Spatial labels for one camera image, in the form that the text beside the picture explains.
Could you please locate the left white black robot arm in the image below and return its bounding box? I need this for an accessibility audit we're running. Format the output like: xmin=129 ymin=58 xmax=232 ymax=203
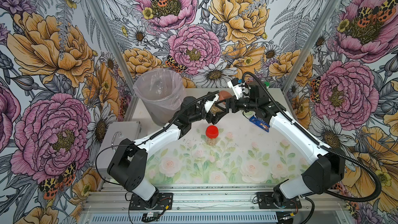
xmin=107 ymin=92 xmax=236 ymax=209

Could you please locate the red lid peanut jar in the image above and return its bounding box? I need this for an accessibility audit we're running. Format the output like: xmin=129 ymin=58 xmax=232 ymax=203
xmin=205 ymin=125 xmax=219 ymax=146

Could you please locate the aluminium rail frame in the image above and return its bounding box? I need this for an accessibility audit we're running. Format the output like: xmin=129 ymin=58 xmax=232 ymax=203
xmin=77 ymin=180 xmax=352 ymax=224

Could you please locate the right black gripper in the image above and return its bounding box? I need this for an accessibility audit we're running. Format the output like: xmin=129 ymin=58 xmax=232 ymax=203
xmin=216 ymin=95 xmax=258 ymax=114

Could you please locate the right black corrugated cable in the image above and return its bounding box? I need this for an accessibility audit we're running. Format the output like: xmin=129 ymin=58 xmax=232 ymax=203
xmin=241 ymin=71 xmax=382 ymax=203

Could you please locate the brown lid peanut jar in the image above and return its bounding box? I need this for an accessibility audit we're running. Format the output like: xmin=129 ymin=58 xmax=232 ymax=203
xmin=210 ymin=101 xmax=224 ymax=116

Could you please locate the left black cable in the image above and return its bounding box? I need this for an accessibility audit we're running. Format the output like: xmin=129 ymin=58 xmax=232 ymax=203
xmin=94 ymin=91 xmax=220 ymax=186

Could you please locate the right aluminium corner post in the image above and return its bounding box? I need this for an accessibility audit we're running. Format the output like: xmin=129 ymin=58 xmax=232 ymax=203
xmin=282 ymin=0 xmax=341 ymax=94

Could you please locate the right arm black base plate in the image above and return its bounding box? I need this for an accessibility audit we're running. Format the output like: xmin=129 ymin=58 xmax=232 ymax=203
xmin=253 ymin=191 xmax=302 ymax=210

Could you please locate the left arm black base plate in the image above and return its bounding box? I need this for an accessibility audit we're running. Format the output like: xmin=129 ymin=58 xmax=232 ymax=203
xmin=129 ymin=192 xmax=174 ymax=211

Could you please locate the silver aluminium case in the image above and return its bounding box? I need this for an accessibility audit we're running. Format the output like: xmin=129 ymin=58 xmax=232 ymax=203
xmin=94 ymin=121 xmax=142 ymax=179

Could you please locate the aluminium corner post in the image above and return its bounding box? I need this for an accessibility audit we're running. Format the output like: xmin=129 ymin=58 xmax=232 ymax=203
xmin=73 ymin=0 xmax=139 ymax=95
xmin=282 ymin=0 xmax=341 ymax=94

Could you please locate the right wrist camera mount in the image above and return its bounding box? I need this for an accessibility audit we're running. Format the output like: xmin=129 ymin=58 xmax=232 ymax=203
xmin=227 ymin=78 xmax=245 ymax=100

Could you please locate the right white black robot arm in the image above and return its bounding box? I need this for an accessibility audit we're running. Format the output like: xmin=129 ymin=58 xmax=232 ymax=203
xmin=224 ymin=79 xmax=346 ymax=208

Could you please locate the left aluminium corner post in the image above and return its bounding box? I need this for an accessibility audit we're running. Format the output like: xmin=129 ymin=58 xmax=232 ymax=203
xmin=73 ymin=0 xmax=139 ymax=95

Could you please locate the blue gauze bandage packet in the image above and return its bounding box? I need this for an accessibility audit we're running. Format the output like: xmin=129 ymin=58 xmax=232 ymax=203
xmin=249 ymin=116 xmax=270 ymax=132

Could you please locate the mesh bin with pink bag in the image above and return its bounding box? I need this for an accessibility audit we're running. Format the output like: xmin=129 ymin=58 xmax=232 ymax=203
xmin=133 ymin=68 xmax=187 ymax=126

